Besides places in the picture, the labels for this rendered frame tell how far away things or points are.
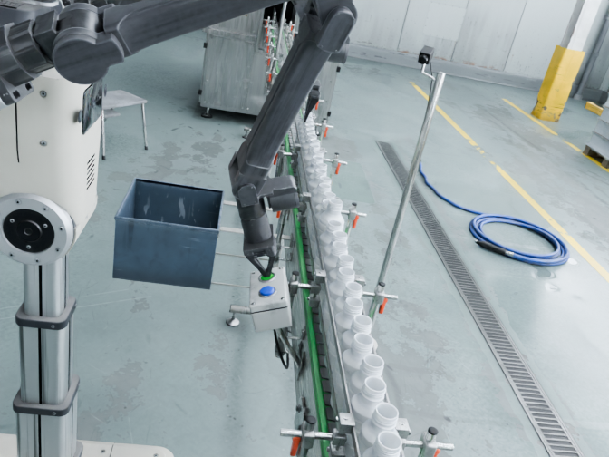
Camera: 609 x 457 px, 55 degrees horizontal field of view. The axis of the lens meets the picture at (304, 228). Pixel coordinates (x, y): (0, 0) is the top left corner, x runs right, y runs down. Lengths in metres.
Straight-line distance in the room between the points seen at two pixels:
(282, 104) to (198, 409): 1.74
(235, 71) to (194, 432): 4.17
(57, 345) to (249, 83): 4.78
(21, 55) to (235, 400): 1.92
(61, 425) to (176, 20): 1.05
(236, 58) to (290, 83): 4.94
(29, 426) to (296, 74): 1.08
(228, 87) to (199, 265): 4.25
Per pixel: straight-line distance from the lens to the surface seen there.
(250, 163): 1.09
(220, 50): 5.93
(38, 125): 1.14
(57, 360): 1.48
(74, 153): 1.16
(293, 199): 1.18
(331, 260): 1.37
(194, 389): 2.63
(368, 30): 11.63
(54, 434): 1.63
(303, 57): 0.97
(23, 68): 0.96
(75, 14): 0.96
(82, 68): 0.93
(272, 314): 1.22
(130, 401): 2.56
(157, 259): 1.87
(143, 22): 0.92
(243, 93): 6.01
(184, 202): 2.11
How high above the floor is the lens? 1.78
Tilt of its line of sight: 26 degrees down
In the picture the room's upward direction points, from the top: 12 degrees clockwise
